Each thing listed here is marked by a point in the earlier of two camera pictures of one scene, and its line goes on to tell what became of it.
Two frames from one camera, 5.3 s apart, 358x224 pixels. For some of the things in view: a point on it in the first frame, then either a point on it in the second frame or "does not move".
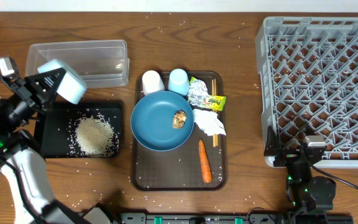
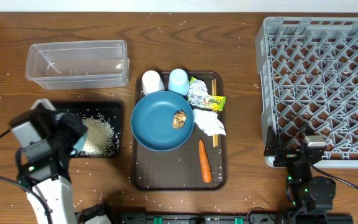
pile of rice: x=96 y=138 does not move
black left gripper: x=25 y=96 to x=78 y=126
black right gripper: x=274 y=147 does not move
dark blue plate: x=161 y=121 does not move
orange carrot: x=206 y=167 does not move
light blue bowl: x=73 y=88 to x=79 y=144
